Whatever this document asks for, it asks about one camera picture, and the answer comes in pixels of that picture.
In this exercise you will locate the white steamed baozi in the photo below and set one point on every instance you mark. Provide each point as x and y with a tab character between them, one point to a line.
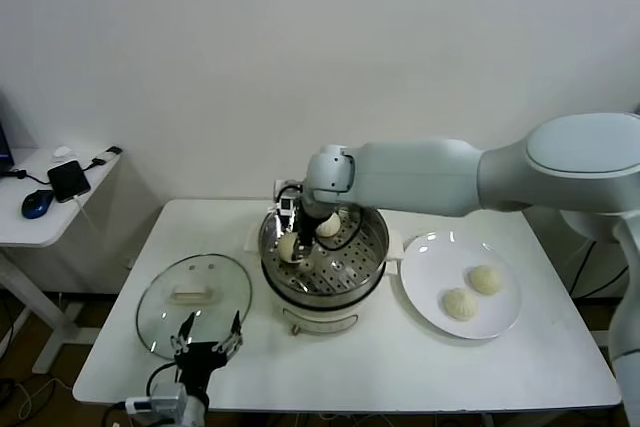
485	279
288	248
460	304
330	227

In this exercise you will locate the black smartphone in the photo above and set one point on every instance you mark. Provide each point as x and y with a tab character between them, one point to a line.
69	181

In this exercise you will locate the white round plate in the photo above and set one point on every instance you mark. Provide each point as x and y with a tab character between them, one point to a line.
430	267

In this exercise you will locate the blue computer mouse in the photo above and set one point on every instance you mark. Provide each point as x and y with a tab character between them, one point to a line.
36	204

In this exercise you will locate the dark laptop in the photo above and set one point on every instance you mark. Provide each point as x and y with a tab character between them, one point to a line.
4	137

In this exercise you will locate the small white case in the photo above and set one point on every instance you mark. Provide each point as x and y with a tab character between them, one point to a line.
62	152

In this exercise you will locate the glass pot lid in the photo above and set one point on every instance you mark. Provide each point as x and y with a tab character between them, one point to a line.
165	292

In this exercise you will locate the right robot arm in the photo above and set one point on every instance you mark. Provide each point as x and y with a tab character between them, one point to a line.
425	172

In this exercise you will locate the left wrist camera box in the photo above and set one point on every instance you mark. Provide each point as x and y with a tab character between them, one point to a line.
167	392

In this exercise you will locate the stainless steel steamer basket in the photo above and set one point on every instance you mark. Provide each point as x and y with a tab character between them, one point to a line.
350	267

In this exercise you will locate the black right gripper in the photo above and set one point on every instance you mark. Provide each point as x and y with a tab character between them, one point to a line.
309	221

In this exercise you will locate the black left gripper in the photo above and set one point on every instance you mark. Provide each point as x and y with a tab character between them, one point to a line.
200	362

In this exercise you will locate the white side table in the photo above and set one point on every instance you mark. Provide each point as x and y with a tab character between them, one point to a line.
35	229

